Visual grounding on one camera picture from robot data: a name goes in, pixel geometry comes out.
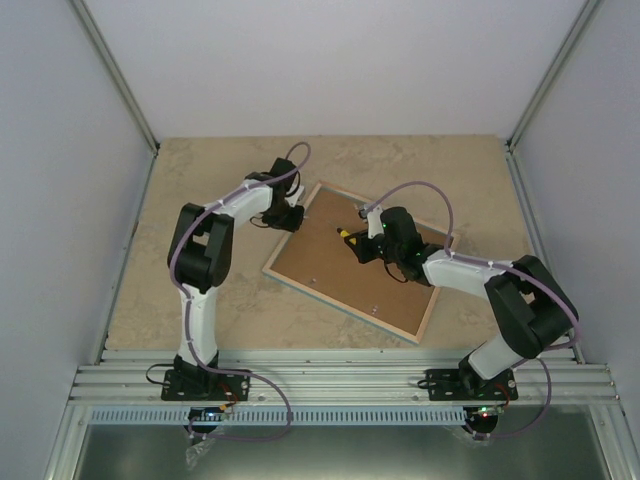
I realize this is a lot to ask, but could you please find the teal picture frame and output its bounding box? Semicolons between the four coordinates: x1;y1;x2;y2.
263;182;440;345

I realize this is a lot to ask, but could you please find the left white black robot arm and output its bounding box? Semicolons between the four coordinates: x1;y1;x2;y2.
168;158;304;399

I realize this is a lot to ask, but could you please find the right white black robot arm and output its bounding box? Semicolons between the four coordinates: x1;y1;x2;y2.
339;207;579;399

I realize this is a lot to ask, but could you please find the right controller board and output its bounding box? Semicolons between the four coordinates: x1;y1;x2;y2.
469;404;505;418

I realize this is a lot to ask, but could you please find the controller board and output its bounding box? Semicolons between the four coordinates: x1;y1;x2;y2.
187;404;234;423
469;404;505;418

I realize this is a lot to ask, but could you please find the left controller board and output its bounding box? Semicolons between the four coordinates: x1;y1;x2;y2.
187;404;234;423

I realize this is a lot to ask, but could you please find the clear plastic bag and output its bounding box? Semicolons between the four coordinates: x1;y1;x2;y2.
185;439;215;471

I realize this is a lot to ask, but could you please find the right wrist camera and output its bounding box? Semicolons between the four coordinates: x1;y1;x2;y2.
358;204;384;240

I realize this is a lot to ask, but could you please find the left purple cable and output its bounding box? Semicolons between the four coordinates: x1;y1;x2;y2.
169;141;314;444

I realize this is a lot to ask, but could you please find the purple cable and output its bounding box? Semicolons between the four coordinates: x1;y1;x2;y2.
169;141;314;444
369;180;584;441

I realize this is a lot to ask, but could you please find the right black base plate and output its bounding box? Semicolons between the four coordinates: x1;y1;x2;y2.
416;369;519;402

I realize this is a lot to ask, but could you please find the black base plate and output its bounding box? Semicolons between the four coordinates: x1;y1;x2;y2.
160;369;250;403
416;369;519;402

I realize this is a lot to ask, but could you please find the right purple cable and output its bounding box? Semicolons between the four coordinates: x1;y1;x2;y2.
369;180;584;441

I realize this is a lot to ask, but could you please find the grey slotted cable duct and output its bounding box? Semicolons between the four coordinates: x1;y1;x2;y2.
90;406;466;426

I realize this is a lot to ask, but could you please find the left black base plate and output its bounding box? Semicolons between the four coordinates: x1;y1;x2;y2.
160;369;250;403

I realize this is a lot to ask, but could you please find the right aluminium corner post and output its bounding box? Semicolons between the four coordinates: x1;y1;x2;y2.
505;0;604;154

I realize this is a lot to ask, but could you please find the aluminium corner post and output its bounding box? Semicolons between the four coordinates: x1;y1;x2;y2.
68;0;160;156
505;0;604;154

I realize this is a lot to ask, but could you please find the aluminium rail base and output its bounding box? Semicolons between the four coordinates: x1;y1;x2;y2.
69;348;620;406

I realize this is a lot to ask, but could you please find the left aluminium corner post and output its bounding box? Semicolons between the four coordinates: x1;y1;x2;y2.
68;0;160;156

